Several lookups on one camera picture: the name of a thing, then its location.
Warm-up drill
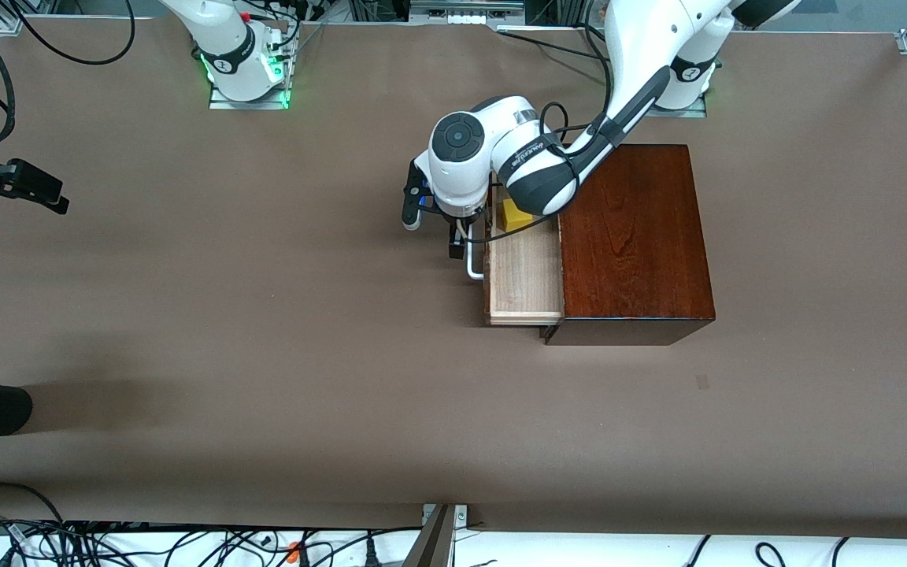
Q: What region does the dark brown wooden cabinet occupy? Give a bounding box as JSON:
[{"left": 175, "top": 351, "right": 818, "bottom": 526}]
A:
[{"left": 542, "top": 143, "right": 716, "bottom": 346}]

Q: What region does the aluminium profile beam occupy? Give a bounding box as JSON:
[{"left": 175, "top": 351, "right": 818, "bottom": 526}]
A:
[{"left": 402, "top": 504, "right": 456, "bottom": 567}]

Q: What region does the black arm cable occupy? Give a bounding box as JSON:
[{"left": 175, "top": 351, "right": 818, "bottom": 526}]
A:
[
  {"left": 457, "top": 24, "right": 616, "bottom": 245},
  {"left": 0, "top": 0, "right": 137, "bottom": 150}
]

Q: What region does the yellow block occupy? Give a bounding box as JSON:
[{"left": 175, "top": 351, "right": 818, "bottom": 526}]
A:
[{"left": 498, "top": 199, "right": 535, "bottom": 233}]

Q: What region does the small metal bracket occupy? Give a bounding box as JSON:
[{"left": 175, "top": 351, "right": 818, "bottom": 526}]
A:
[{"left": 422, "top": 504, "right": 468, "bottom": 527}]

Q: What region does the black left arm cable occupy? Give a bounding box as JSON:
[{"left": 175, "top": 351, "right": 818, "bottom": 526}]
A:
[{"left": 457, "top": 24, "right": 616, "bottom": 245}]

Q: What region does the white drawer handle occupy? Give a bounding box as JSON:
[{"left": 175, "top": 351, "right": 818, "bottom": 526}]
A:
[{"left": 465, "top": 228, "right": 487, "bottom": 281}]

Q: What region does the long black base cable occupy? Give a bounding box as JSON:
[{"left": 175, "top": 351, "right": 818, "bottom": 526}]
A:
[{"left": 497, "top": 30, "right": 612, "bottom": 64}]

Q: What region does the light wooden drawer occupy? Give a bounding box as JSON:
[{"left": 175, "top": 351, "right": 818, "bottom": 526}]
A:
[{"left": 483, "top": 197, "right": 565, "bottom": 328}]

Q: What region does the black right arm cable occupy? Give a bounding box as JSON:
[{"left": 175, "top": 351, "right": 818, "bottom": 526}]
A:
[{"left": 0, "top": 0, "right": 137, "bottom": 150}]

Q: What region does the metal rack shelf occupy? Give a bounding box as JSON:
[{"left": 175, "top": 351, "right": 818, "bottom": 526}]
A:
[{"left": 410, "top": 0, "right": 525, "bottom": 17}]

